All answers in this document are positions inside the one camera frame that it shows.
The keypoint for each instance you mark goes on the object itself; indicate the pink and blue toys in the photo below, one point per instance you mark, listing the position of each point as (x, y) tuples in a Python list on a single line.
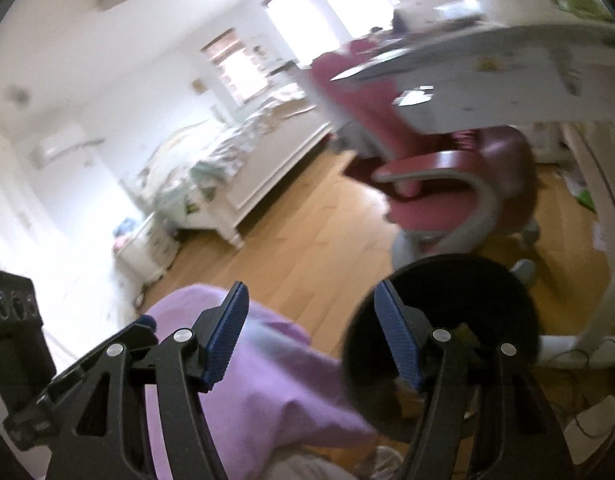
[(123, 232)]

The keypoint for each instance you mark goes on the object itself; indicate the purple tablecloth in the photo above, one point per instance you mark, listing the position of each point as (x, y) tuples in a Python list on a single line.
[(287, 385)]

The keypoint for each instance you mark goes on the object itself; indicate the floral bedding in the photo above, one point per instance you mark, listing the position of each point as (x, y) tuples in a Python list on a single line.
[(212, 160)]

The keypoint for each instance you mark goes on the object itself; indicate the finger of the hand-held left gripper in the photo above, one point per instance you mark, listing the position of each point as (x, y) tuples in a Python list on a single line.
[(137, 332)]

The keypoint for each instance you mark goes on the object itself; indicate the white bed frame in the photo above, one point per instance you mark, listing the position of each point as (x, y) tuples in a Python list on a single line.
[(277, 160)]

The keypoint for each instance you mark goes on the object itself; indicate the window with brown blind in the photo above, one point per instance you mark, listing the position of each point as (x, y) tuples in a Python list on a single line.
[(235, 67)]

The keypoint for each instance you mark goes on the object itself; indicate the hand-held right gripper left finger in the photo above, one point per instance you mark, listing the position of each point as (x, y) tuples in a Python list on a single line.
[(227, 335)]

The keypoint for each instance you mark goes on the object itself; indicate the white air conditioner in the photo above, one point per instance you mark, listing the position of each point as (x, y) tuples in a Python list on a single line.
[(64, 147)]

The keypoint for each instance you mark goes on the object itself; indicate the pink desk chair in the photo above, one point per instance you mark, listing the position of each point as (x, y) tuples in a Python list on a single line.
[(437, 200)]

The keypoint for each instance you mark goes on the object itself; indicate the small wall picture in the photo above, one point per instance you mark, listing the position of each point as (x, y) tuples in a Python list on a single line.
[(200, 85)]

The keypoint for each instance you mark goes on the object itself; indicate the white nightstand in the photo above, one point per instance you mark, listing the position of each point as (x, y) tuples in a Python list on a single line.
[(150, 250)]

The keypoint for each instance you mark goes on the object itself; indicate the bright middle window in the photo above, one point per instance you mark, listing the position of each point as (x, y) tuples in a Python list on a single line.
[(307, 25)]

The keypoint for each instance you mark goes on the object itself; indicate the white desk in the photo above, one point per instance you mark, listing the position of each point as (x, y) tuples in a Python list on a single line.
[(512, 75)]

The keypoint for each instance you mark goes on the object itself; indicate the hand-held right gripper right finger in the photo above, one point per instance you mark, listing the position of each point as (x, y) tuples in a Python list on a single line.
[(400, 340)]

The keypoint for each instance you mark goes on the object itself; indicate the person's white shoe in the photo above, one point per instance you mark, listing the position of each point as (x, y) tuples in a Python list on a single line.
[(382, 462)]

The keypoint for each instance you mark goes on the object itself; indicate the small green object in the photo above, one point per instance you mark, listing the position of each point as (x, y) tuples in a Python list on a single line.
[(586, 197)]

